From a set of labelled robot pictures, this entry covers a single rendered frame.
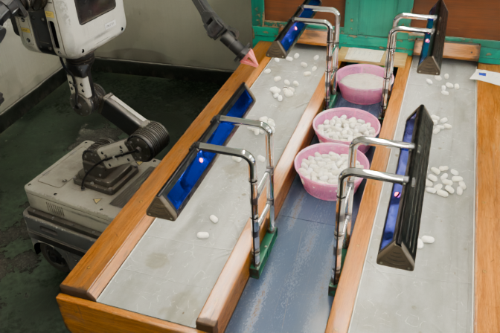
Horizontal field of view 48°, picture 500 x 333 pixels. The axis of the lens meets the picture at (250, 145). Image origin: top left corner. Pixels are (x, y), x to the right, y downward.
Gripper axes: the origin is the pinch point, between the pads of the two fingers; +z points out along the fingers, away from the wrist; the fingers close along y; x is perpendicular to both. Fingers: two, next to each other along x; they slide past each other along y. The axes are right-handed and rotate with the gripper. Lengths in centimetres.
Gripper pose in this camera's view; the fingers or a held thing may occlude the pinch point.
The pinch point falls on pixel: (256, 65)
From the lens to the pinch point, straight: 252.4
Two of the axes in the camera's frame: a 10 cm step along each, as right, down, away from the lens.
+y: 3.3, -5.3, 7.8
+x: -5.8, 5.3, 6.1
